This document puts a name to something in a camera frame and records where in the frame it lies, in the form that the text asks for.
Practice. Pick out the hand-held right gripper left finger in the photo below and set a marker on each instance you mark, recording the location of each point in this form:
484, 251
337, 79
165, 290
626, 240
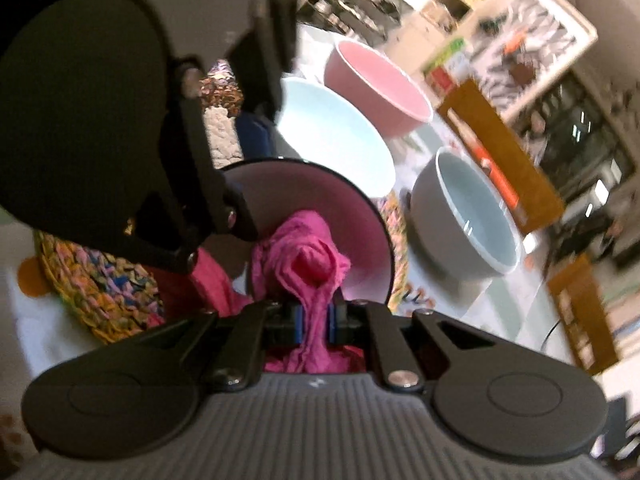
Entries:
299, 327

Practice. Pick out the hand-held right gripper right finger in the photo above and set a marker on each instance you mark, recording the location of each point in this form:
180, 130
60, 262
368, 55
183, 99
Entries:
331, 327

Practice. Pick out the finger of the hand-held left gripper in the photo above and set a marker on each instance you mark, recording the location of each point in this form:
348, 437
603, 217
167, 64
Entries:
256, 135
210, 160

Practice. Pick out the pink cloth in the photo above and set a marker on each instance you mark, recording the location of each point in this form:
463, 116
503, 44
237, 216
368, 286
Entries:
305, 255

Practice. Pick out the white bowl with black rim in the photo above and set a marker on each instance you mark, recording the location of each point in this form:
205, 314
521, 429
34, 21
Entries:
350, 220

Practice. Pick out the light blue bowl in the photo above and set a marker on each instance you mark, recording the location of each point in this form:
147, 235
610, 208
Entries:
330, 135

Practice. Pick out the pink bowl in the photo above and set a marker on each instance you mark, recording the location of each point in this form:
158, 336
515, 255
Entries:
375, 85

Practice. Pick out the grey blue bowl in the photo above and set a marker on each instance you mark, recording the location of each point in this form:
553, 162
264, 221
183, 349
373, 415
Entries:
475, 225

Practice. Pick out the checkered floral tablecloth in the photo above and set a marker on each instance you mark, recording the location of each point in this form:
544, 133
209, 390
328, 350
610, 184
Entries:
450, 305

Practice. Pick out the colourful crocheted round mat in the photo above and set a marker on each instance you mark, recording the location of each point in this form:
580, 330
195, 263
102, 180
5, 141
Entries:
90, 280

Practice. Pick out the metal shoe rack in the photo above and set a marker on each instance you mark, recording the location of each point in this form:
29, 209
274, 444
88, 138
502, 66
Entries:
360, 0

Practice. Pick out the red cardboard box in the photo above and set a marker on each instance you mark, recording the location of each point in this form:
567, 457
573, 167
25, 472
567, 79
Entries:
441, 80

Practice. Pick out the green packet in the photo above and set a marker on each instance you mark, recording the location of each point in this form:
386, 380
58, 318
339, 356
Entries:
447, 55

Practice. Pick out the wide wooden chair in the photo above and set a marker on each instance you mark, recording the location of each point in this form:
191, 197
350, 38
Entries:
505, 160

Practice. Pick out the narrow wooden chair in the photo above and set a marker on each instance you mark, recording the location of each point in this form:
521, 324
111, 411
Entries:
582, 315

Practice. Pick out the white cabinet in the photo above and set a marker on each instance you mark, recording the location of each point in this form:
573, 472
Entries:
540, 25

